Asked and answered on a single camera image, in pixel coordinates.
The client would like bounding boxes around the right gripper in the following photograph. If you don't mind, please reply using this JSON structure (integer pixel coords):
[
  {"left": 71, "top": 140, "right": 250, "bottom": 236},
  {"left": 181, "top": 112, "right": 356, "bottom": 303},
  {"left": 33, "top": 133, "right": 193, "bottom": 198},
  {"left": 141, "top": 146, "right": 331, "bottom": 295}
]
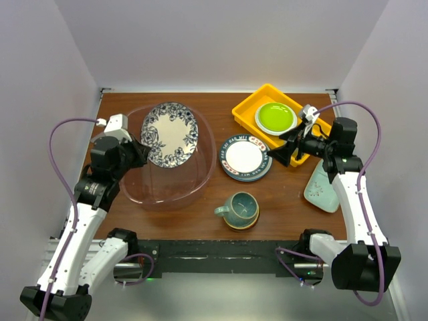
[{"left": 267, "top": 121, "right": 334, "bottom": 167}]

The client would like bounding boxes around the blue floral plate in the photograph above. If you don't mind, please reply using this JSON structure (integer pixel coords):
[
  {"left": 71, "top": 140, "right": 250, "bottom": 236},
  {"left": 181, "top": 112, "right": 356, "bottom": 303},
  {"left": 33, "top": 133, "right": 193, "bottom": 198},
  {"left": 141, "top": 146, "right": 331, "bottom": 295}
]
[{"left": 140, "top": 102, "right": 199, "bottom": 169}]

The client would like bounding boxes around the green rimmed lettered plate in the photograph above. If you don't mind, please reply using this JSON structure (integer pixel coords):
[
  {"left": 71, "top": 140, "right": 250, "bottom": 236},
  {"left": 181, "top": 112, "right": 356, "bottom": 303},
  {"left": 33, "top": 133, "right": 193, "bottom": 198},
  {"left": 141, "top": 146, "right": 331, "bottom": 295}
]
[{"left": 219, "top": 134, "right": 273, "bottom": 173}]

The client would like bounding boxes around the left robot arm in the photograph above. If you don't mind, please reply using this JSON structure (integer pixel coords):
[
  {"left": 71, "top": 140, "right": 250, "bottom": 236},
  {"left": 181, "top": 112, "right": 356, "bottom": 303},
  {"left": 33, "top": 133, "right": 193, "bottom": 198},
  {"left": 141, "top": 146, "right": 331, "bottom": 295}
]
[{"left": 20, "top": 136, "right": 150, "bottom": 320}]

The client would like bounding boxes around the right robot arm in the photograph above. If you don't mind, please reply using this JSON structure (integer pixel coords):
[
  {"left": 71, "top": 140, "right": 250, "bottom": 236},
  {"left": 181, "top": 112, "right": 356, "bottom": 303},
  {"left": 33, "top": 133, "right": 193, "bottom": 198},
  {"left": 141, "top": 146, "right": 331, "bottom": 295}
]
[{"left": 268, "top": 117, "right": 401, "bottom": 293}]

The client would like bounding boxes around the clear plastic bin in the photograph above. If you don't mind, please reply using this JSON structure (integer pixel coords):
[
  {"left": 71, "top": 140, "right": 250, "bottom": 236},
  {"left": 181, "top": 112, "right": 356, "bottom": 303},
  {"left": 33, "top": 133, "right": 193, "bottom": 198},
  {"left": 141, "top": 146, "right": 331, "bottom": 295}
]
[{"left": 120, "top": 106, "right": 217, "bottom": 211}]

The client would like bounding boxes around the pale blue rimmed plate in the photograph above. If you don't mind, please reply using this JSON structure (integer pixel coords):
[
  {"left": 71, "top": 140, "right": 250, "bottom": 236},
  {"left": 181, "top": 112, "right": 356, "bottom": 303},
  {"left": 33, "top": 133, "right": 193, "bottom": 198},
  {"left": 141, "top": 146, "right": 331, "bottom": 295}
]
[{"left": 254, "top": 102, "right": 298, "bottom": 138}]

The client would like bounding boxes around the lime green plate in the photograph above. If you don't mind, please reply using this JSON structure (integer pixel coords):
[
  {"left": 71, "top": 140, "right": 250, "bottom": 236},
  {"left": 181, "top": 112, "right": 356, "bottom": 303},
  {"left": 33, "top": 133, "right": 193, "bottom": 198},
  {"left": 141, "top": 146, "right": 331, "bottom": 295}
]
[{"left": 257, "top": 102, "right": 296, "bottom": 132}]

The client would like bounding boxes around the watermelon pattern plate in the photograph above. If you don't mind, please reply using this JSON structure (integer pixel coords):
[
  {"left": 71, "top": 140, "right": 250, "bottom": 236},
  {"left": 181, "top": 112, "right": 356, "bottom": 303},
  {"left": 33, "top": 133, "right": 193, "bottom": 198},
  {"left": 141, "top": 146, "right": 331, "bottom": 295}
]
[{"left": 223, "top": 168, "right": 270, "bottom": 183}]

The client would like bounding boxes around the yellow plastic tray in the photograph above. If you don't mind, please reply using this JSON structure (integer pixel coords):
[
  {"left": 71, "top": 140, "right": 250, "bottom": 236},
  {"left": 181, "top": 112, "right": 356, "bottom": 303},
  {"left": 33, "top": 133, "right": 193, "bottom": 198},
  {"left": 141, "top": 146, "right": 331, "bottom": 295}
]
[{"left": 231, "top": 84, "right": 331, "bottom": 149}]

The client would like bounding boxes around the pale green rectangular dish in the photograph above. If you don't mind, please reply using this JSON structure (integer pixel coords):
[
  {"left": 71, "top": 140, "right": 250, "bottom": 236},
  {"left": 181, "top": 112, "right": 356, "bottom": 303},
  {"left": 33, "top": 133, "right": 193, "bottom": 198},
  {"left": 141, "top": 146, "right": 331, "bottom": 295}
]
[{"left": 304, "top": 160, "right": 340, "bottom": 213}]

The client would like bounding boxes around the teal glazed mug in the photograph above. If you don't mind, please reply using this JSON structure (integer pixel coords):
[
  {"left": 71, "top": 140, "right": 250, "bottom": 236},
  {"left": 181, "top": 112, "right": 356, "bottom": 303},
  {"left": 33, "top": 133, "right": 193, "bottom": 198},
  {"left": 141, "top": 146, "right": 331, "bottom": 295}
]
[{"left": 214, "top": 192, "right": 259, "bottom": 225}]

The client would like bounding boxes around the yellow rimmed dark bowl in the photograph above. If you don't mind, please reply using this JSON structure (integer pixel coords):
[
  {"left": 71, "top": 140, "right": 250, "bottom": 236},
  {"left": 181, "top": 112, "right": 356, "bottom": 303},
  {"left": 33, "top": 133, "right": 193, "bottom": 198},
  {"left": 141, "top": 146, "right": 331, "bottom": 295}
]
[{"left": 223, "top": 212, "right": 260, "bottom": 231}]

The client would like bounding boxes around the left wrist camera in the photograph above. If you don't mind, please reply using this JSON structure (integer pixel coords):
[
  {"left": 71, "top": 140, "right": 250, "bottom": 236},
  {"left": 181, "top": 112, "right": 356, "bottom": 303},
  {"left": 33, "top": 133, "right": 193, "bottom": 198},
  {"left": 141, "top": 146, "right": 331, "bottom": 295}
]
[{"left": 96, "top": 114, "right": 131, "bottom": 140}]

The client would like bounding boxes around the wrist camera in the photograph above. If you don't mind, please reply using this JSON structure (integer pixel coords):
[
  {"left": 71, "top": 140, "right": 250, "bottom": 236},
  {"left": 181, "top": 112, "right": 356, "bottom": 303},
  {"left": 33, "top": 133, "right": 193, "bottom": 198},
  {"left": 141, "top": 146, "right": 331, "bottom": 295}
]
[
  {"left": 96, "top": 114, "right": 131, "bottom": 140},
  {"left": 298, "top": 104, "right": 318, "bottom": 125}
]

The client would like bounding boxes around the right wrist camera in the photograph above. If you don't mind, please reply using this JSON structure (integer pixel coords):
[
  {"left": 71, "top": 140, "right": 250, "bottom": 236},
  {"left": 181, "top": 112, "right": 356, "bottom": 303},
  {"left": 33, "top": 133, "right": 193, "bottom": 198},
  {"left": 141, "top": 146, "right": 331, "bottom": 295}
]
[{"left": 298, "top": 104, "right": 318, "bottom": 125}]

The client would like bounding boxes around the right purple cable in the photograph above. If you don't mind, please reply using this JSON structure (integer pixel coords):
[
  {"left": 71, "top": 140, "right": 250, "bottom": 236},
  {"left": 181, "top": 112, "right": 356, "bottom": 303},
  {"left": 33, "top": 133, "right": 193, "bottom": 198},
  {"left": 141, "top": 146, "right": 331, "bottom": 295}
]
[{"left": 276, "top": 101, "right": 385, "bottom": 307}]

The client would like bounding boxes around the purple cable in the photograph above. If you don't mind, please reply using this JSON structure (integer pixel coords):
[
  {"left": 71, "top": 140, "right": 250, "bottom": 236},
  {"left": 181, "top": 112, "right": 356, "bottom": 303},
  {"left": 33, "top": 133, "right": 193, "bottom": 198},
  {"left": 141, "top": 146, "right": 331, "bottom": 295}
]
[
  {"left": 276, "top": 101, "right": 385, "bottom": 307},
  {"left": 38, "top": 117, "right": 101, "bottom": 321}
]

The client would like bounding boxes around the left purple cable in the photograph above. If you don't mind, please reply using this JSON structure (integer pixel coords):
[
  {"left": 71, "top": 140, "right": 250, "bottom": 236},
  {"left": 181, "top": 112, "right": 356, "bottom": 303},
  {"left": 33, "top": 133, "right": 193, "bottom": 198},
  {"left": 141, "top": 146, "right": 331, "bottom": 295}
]
[{"left": 38, "top": 117, "right": 101, "bottom": 321}]

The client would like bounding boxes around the aluminium frame rail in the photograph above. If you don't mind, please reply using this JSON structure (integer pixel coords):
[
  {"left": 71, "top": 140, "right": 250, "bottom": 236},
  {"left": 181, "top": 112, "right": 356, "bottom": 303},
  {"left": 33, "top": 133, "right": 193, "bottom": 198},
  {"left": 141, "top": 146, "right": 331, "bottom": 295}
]
[{"left": 25, "top": 237, "right": 73, "bottom": 321}]

